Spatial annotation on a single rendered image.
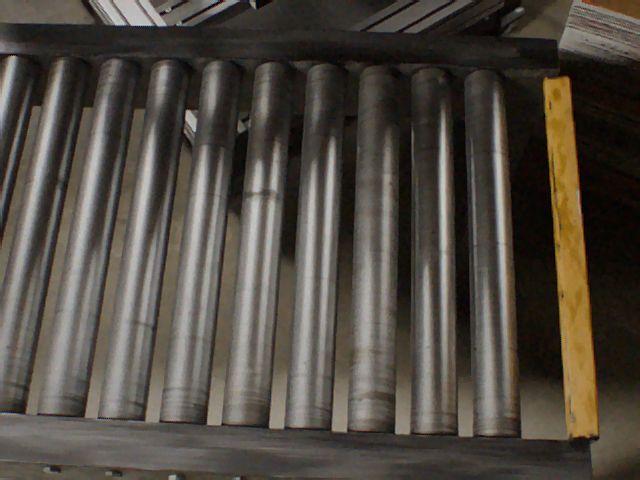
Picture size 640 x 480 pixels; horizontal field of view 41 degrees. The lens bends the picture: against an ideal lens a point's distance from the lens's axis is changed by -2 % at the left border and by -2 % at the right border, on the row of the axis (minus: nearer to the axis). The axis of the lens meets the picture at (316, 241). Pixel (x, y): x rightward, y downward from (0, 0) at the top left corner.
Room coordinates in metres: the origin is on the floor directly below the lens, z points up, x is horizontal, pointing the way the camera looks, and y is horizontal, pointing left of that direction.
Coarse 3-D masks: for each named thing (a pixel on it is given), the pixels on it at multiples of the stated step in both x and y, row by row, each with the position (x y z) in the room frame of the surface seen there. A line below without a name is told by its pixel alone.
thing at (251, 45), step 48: (0, 48) 0.69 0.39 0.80; (48, 48) 0.68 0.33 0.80; (96, 48) 0.68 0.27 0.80; (144, 48) 0.68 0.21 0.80; (192, 48) 0.67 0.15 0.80; (240, 48) 0.67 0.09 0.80; (288, 48) 0.67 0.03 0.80; (336, 48) 0.66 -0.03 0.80; (384, 48) 0.66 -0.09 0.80; (432, 48) 0.66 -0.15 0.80; (480, 48) 0.66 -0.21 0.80; (528, 48) 0.66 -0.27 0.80; (144, 96) 0.66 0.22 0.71; (192, 96) 0.66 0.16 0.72; (528, 96) 0.62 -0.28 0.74
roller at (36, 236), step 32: (64, 64) 0.66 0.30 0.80; (64, 96) 0.61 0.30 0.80; (64, 128) 0.57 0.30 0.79; (32, 160) 0.52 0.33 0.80; (64, 160) 0.52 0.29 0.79; (32, 192) 0.48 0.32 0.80; (64, 192) 0.49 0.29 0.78; (32, 224) 0.44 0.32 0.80; (32, 256) 0.40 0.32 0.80; (32, 288) 0.36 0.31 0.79; (0, 320) 0.32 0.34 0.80; (32, 320) 0.32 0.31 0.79; (0, 352) 0.29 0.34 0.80; (32, 352) 0.29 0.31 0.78; (0, 384) 0.25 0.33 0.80
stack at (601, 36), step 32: (576, 0) 0.90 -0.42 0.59; (576, 32) 0.88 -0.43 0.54; (608, 32) 0.87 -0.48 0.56; (576, 64) 0.88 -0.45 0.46; (608, 64) 0.86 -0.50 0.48; (576, 96) 0.88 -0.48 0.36; (544, 128) 0.89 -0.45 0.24; (576, 128) 0.87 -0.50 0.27; (608, 128) 0.84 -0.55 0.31; (544, 160) 0.87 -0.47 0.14; (608, 160) 0.83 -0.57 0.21; (544, 192) 0.86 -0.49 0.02; (608, 192) 0.81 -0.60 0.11
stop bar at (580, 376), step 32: (544, 96) 0.58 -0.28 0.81; (576, 160) 0.48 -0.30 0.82; (576, 192) 0.44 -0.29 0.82; (576, 224) 0.40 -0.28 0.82; (576, 256) 0.37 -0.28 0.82; (576, 288) 0.33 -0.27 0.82; (576, 320) 0.29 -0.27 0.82; (576, 352) 0.26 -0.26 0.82; (576, 384) 0.23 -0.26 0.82; (576, 416) 0.19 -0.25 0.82
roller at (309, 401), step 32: (320, 64) 0.64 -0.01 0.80; (320, 96) 0.59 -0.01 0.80; (320, 128) 0.55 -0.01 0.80; (320, 160) 0.51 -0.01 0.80; (320, 192) 0.46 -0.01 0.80; (320, 224) 0.42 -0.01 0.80; (320, 256) 0.38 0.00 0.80; (320, 288) 0.35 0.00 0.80; (320, 320) 0.31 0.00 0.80; (288, 352) 0.28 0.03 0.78; (320, 352) 0.28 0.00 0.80; (288, 384) 0.25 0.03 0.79; (320, 384) 0.24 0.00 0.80; (288, 416) 0.21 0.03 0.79; (320, 416) 0.21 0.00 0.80
